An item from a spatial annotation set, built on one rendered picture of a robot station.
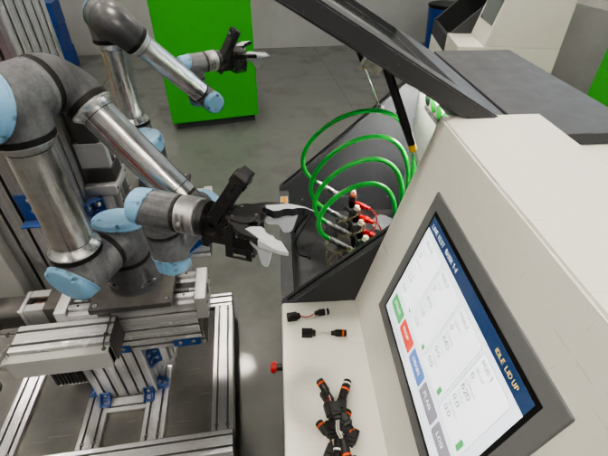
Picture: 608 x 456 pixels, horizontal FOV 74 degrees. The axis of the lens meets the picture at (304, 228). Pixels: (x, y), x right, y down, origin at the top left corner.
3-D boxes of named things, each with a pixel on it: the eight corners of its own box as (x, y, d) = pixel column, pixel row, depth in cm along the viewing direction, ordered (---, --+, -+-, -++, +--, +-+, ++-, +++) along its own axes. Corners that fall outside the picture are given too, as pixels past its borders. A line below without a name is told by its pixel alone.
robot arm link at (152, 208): (150, 212, 86) (140, 176, 80) (196, 221, 83) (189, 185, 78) (127, 233, 80) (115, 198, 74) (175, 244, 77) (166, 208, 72)
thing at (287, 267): (280, 220, 183) (279, 190, 173) (289, 219, 183) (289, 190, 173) (282, 331, 134) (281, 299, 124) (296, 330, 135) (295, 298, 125)
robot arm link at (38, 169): (132, 270, 107) (53, 56, 73) (93, 312, 96) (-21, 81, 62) (94, 261, 110) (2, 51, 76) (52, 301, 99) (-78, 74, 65)
